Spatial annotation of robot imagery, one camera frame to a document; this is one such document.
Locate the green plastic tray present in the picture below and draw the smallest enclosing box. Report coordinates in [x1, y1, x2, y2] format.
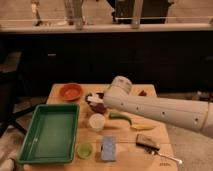
[18, 104, 79, 164]

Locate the white cup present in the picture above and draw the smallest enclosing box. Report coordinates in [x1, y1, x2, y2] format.
[89, 114, 105, 131]

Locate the purple bowl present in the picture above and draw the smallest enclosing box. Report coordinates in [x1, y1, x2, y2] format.
[87, 92, 107, 114]

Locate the green chili pepper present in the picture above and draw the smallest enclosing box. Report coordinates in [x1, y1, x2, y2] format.
[109, 113, 132, 125]

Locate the orange bowl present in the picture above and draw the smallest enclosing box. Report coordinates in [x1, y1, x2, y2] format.
[59, 83, 83, 101]

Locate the black office chair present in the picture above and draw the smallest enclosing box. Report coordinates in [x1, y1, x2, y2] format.
[0, 41, 35, 138]

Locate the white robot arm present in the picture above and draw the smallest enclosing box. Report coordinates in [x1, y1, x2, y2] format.
[103, 76, 213, 138]

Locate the yellow banana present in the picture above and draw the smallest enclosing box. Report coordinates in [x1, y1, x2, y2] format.
[130, 124, 156, 131]

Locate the brown grape bunch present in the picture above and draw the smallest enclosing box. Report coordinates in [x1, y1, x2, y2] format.
[138, 90, 147, 96]

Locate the small green cup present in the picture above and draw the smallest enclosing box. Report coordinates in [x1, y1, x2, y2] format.
[77, 143, 93, 159]

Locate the blue sponge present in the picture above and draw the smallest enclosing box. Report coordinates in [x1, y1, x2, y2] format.
[101, 136, 116, 162]

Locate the silver fork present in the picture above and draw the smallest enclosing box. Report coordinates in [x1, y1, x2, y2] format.
[145, 148, 183, 165]

